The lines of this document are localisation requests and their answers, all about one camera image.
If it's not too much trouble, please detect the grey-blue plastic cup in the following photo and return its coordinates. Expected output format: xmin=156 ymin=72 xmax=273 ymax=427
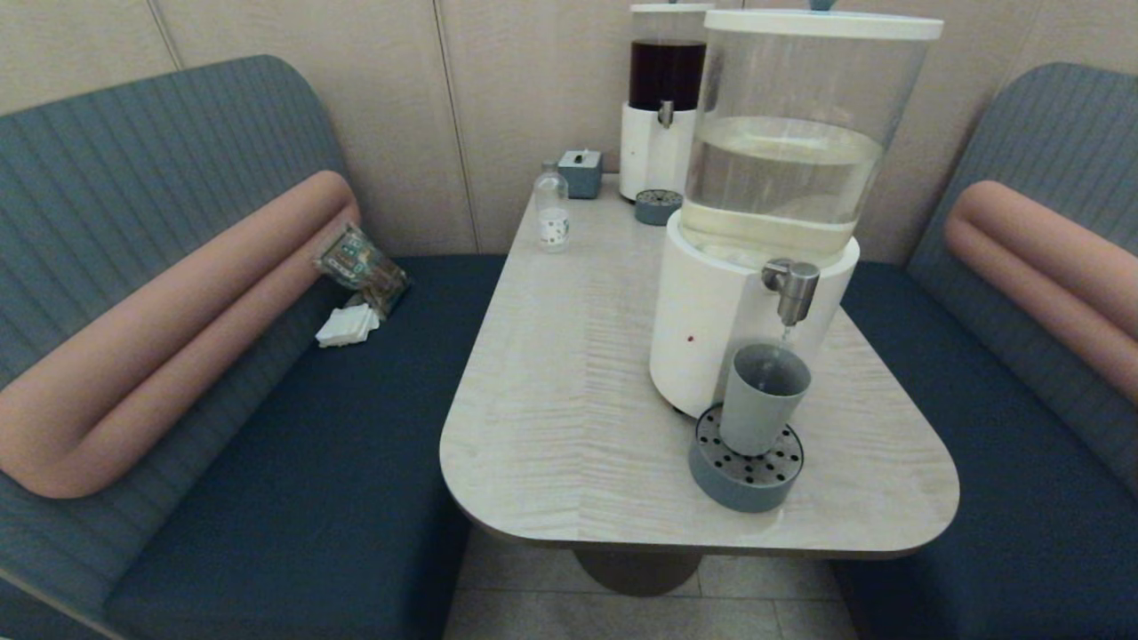
xmin=720 ymin=343 xmax=813 ymax=457

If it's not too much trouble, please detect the small clear plastic bottle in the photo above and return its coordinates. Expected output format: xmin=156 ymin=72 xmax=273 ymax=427
xmin=534 ymin=161 xmax=570 ymax=254

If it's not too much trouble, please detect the blue perforated drip tray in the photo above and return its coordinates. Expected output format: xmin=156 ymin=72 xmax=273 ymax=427
xmin=634 ymin=189 xmax=685 ymax=227
xmin=688 ymin=402 xmax=805 ymax=514

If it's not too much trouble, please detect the clear water dispenser white base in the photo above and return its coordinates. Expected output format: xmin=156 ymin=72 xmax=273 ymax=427
xmin=649 ymin=0 xmax=945 ymax=420

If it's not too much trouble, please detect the grey-blue tissue box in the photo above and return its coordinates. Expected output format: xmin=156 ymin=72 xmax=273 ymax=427
xmin=557 ymin=149 xmax=604 ymax=200

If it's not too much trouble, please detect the dark drink dispenser white base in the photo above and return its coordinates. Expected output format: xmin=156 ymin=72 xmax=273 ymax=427
xmin=619 ymin=0 xmax=717 ymax=204

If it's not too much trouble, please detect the white paper napkins stack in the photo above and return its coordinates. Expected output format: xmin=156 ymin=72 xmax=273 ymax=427
xmin=316 ymin=304 xmax=381 ymax=348

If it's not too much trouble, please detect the blue upholstered booth sofa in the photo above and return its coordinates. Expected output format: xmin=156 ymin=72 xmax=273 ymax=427
xmin=0 ymin=55 xmax=508 ymax=640
xmin=831 ymin=62 xmax=1138 ymax=640

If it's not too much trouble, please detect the pink cylindrical backrest bolster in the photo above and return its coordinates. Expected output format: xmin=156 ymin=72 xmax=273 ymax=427
xmin=0 ymin=171 xmax=362 ymax=499
xmin=943 ymin=181 xmax=1138 ymax=405

